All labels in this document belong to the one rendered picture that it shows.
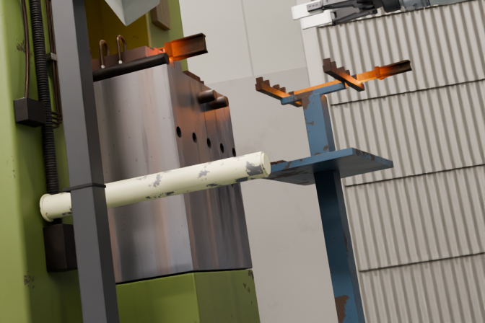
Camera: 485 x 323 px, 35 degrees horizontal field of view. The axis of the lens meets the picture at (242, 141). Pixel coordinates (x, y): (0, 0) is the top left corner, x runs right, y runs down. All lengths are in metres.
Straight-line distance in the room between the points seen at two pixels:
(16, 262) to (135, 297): 0.31
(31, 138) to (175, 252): 0.37
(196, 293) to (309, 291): 2.57
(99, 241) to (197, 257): 0.47
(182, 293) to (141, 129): 0.36
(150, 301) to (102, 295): 0.46
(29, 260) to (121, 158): 0.35
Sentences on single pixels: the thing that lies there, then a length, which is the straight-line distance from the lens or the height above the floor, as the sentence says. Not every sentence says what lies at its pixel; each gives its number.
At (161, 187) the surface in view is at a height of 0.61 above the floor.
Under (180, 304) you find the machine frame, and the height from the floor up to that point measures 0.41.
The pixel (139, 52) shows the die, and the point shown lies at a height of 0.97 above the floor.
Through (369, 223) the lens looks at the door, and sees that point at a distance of 4.10.
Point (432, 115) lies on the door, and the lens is 4.21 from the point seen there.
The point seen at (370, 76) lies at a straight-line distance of 2.36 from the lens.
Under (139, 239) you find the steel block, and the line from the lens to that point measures 1.63.
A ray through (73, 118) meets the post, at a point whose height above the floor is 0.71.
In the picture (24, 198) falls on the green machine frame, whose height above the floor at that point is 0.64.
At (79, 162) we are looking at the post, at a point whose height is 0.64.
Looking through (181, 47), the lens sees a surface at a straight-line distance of 1.83.
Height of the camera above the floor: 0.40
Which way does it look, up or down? 11 degrees up
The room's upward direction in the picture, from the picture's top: 8 degrees counter-clockwise
